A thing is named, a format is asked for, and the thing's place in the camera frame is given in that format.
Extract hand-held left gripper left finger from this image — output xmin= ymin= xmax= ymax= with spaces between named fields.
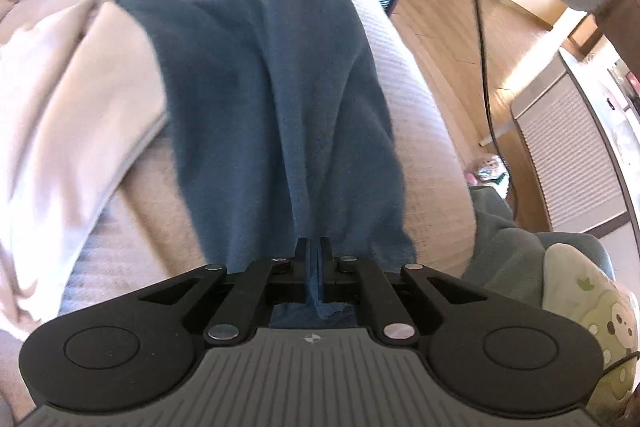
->
xmin=137 ymin=237 xmax=313 ymax=348

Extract white louvered cabinet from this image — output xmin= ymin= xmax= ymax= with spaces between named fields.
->
xmin=510 ymin=49 xmax=640 ymax=238

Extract plush slipper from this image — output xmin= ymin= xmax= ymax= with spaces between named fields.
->
xmin=465 ymin=154 xmax=512 ymax=194

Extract cream garment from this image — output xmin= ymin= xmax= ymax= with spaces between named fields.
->
xmin=0 ymin=0 xmax=171 ymax=338

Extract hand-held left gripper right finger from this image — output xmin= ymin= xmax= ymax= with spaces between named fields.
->
xmin=320 ymin=238 xmax=493 ymax=348

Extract cartoon print cushion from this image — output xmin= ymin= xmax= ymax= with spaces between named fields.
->
xmin=542 ymin=242 xmax=640 ymax=427

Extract dark blue fleece pants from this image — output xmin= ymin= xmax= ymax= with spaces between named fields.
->
xmin=112 ymin=0 xmax=418 ymax=333

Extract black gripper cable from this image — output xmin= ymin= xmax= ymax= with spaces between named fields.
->
xmin=469 ymin=0 xmax=517 ymax=219

